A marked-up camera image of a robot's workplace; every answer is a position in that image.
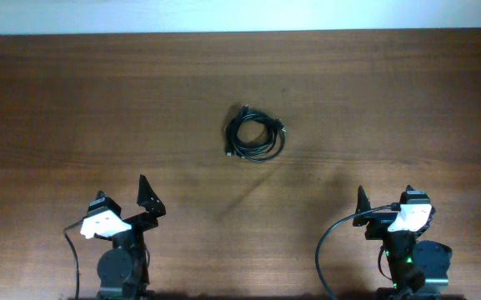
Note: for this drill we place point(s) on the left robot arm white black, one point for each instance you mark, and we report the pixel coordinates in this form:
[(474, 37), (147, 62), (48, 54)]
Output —
[(123, 270)]

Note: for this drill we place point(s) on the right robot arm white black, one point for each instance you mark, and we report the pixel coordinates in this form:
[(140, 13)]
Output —
[(418, 269)]

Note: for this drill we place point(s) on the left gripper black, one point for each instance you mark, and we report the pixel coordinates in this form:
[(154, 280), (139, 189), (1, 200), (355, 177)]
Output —
[(141, 222)]

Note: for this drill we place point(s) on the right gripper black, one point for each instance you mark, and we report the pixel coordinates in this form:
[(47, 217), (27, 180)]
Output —
[(377, 227)]

